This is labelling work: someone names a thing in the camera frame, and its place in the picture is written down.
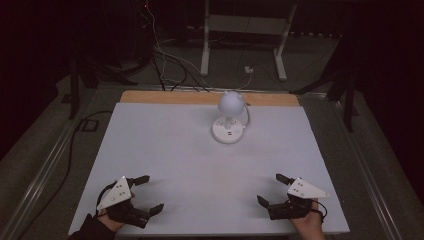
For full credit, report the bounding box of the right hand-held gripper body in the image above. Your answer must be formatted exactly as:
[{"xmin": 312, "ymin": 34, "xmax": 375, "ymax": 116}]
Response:
[{"xmin": 267, "ymin": 177, "xmax": 332, "ymax": 221}]

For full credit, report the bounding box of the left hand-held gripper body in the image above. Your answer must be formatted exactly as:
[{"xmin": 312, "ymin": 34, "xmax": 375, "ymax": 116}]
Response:
[{"xmin": 95, "ymin": 175, "xmax": 151, "ymax": 230}]

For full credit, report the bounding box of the person's left hand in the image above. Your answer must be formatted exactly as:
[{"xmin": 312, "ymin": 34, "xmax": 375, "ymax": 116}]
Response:
[{"xmin": 97, "ymin": 209, "xmax": 127, "ymax": 233}]

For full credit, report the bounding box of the person's right hand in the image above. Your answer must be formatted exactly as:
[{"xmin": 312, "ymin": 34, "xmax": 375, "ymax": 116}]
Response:
[{"xmin": 289, "ymin": 198, "xmax": 326, "ymax": 240}]

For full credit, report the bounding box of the white table mat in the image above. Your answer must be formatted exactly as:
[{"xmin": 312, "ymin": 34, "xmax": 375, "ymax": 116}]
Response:
[{"xmin": 68, "ymin": 102, "xmax": 351, "ymax": 237}]

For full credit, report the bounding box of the white desk lamp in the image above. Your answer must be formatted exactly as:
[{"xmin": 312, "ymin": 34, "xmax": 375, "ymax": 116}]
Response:
[{"xmin": 211, "ymin": 90, "xmax": 251, "ymax": 145}]

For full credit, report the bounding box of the black tripod stand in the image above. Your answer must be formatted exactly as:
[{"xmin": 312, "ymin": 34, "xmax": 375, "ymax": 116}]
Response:
[
  {"xmin": 68, "ymin": 49, "xmax": 139, "ymax": 120},
  {"xmin": 289, "ymin": 63, "xmax": 359, "ymax": 133}
]

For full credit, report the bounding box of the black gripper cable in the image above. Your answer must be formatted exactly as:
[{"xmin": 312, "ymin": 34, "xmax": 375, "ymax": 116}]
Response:
[
  {"xmin": 95, "ymin": 181, "xmax": 118, "ymax": 218},
  {"xmin": 311, "ymin": 199, "xmax": 329, "ymax": 224}
]

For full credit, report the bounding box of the black floor cable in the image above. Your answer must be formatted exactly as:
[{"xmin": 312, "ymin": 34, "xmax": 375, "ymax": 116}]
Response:
[{"xmin": 19, "ymin": 110, "xmax": 114, "ymax": 238}]

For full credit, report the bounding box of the metal floor rail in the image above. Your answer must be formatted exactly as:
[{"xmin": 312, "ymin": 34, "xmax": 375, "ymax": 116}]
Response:
[
  {"xmin": 333, "ymin": 98, "xmax": 404, "ymax": 240},
  {"xmin": 0, "ymin": 87, "xmax": 101, "ymax": 240}
]

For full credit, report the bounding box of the white lamp cable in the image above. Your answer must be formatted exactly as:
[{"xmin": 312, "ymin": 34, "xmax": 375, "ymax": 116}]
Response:
[{"xmin": 237, "ymin": 71, "xmax": 255, "ymax": 130}]

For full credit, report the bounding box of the bundle of black cables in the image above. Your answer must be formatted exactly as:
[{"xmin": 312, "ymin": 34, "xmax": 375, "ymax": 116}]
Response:
[{"xmin": 149, "ymin": 49, "xmax": 211, "ymax": 93}]

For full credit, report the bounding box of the thin white cable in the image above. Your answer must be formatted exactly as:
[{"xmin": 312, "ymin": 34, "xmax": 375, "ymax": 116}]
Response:
[{"xmin": 145, "ymin": 0, "xmax": 208, "ymax": 88}]

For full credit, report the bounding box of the white metal stand frame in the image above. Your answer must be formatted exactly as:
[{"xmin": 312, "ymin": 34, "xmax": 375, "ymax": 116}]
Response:
[{"xmin": 200, "ymin": 0, "xmax": 299, "ymax": 82}]

